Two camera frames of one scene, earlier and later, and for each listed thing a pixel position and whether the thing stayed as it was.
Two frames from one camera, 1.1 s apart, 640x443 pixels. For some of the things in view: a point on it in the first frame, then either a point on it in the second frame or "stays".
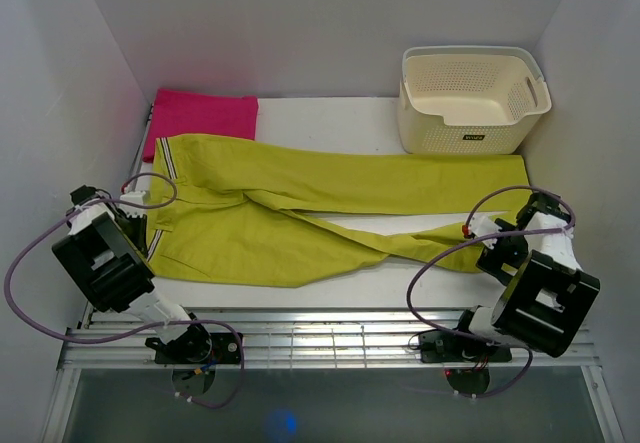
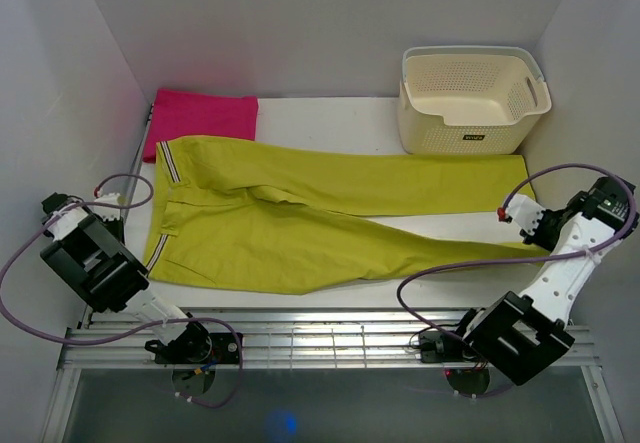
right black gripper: (491, 260) to (536, 238)
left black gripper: (140, 223) to (117, 225)
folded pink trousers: (179, 112) stays
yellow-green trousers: (220, 208) stays
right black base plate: (465, 359) stays
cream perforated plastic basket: (470, 99) stays
